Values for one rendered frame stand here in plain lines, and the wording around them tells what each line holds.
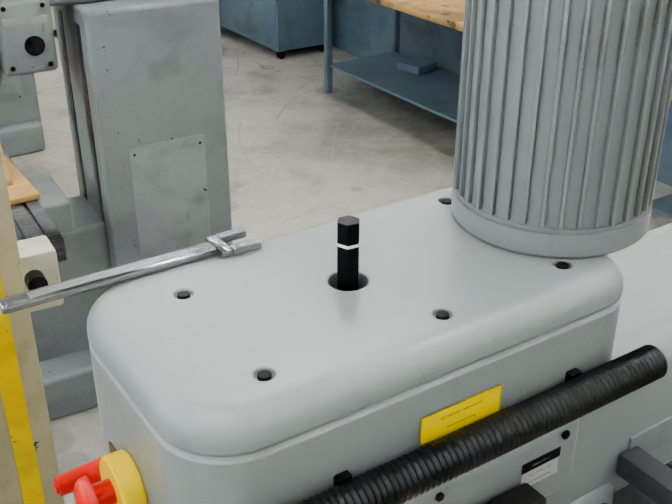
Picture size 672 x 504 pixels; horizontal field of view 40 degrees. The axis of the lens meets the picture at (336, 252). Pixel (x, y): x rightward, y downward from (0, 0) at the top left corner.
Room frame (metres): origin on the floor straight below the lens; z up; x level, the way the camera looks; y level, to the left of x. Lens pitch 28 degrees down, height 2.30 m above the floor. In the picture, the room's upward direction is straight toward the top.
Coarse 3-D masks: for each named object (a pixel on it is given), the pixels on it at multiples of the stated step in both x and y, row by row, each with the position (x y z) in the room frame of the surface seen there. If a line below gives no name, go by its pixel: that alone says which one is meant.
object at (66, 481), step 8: (88, 464) 0.69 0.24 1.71; (96, 464) 0.69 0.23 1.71; (72, 472) 0.68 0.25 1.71; (80, 472) 0.68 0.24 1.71; (88, 472) 0.68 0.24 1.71; (96, 472) 0.68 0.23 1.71; (56, 480) 0.67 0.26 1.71; (64, 480) 0.67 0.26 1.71; (72, 480) 0.67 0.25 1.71; (96, 480) 0.68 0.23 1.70; (56, 488) 0.66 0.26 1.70; (64, 488) 0.66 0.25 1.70; (72, 488) 0.66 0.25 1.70
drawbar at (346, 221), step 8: (344, 216) 0.74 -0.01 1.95; (352, 216) 0.74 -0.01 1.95; (344, 224) 0.72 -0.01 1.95; (352, 224) 0.72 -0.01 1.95; (344, 232) 0.72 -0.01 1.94; (352, 232) 0.72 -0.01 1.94; (344, 240) 0.72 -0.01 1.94; (352, 240) 0.72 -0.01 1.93; (352, 248) 0.72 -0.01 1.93; (344, 256) 0.72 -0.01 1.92; (352, 256) 0.72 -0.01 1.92; (344, 264) 0.72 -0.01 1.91; (352, 264) 0.72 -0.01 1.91; (344, 272) 0.72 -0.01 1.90; (352, 272) 0.72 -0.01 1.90; (344, 280) 0.72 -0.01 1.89; (352, 280) 0.72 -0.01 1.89; (344, 288) 0.72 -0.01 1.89; (352, 288) 0.72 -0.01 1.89
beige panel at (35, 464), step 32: (0, 160) 2.21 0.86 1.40; (0, 192) 2.20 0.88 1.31; (0, 224) 2.19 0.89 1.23; (0, 256) 2.19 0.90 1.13; (0, 288) 2.17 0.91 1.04; (0, 320) 2.17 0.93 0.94; (0, 352) 2.16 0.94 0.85; (32, 352) 2.21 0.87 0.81; (0, 384) 2.15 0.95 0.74; (32, 384) 2.20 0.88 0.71; (0, 416) 2.14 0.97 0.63; (32, 416) 2.19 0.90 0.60; (0, 448) 2.13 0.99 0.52; (32, 448) 2.17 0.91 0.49; (0, 480) 2.12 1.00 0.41; (32, 480) 2.17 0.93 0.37
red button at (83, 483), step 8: (80, 480) 0.59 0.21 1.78; (88, 480) 0.59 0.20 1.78; (104, 480) 0.60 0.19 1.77; (80, 488) 0.58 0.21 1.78; (88, 488) 0.58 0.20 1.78; (96, 488) 0.59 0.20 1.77; (104, 488) 0.59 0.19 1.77; (112, 488) 0.59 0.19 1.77; (80, 496) 0.58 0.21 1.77; (88, 496) 0.57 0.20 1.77; (96, 496) 0.57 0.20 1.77; (104, 496) 0.58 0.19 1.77; (112, 496) 0.59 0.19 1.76
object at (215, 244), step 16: (208, 240) 0.79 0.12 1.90; (224, 240) 0.80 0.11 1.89; (256, 240) 0.79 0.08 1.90; (160, 256) 0.76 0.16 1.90; (176, 256) 0.76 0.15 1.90; (192, 256) 0.76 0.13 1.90; (208, 256) 0.77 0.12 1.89; (224, 256) 0.77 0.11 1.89; (96, 272) 0.73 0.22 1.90; (112, 272) 0.73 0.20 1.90; (128, 272) 0.73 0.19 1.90; (144, 272) 0.74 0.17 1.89; (48, 288) 0.70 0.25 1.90; (64, 288) 0.70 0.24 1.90; (80, 288) 0.70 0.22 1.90; (96, 288) 0.71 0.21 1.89; (0, 304) 0.67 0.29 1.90; (16, 304) 0.67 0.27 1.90; (32, 304) 0.68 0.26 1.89
